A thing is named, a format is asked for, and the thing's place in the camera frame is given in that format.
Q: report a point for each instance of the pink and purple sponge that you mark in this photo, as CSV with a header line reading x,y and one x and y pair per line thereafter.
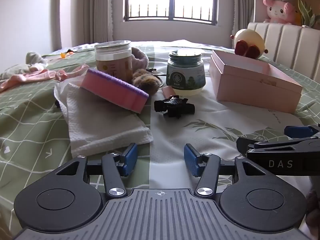
x,y
112,92

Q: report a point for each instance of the white crumpled cloth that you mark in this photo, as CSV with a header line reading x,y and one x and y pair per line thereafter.
x,y
15,70

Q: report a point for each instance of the clear plastic jar beige contents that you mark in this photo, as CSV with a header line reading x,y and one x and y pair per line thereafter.
x,y
113,60

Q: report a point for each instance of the small pink block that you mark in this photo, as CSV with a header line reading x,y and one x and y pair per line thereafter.
x,y
167,91

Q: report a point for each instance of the barred window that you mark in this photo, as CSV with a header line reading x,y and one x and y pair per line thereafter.
x,y
170,0

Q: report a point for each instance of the beige curtain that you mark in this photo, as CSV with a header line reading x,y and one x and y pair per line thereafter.
x,y
243,7
95,12

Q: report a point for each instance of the black hair claw clip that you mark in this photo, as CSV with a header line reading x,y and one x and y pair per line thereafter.
x,y
175,106

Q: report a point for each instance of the pink plush toy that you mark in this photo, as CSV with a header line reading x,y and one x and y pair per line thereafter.
x,y
280,11

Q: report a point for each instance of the green leafy plant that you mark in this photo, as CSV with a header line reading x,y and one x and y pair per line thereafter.
x,y
308,15

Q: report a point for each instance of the cream padded headboard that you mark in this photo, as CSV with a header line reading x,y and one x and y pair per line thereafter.
x,y
292,47

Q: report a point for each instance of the green checked bedspread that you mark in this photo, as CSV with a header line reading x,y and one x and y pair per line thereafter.
x,y
30,120

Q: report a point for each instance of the pink cloth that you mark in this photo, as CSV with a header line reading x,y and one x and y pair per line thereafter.
x,y
37,76

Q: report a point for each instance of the small yellow orange toy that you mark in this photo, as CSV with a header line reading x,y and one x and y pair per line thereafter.
x,y
65,53

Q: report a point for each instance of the brown fuzzy scrunchie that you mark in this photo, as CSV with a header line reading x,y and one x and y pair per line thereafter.
x,y
145,81

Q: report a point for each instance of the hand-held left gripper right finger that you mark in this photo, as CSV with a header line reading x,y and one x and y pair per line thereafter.
x,y
191,158

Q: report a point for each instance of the pink cardboard box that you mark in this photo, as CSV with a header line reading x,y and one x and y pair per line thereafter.
x,y
250,85

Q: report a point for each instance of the lilac fuzzy scrunchie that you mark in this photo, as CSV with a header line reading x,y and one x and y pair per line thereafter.
x,y
141,58

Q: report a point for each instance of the white paper towel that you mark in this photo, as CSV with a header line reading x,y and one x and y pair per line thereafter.
x,y
100,122

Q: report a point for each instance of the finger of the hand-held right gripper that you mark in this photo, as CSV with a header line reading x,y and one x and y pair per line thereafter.
x,y
275,143
297,131

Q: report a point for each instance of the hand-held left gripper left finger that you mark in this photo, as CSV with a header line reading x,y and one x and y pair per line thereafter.
x,y
130,158

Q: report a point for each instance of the person's right hand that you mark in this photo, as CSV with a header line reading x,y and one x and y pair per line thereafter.
x,y
313,200

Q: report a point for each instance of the grey plush toy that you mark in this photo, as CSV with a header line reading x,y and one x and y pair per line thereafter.
x,y
33,58

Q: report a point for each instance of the cream round plush toy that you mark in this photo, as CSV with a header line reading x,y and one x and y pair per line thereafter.
x,y
250,40

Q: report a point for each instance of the glass jar with green lid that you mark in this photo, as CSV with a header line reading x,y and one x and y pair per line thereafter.
x,y
186,76

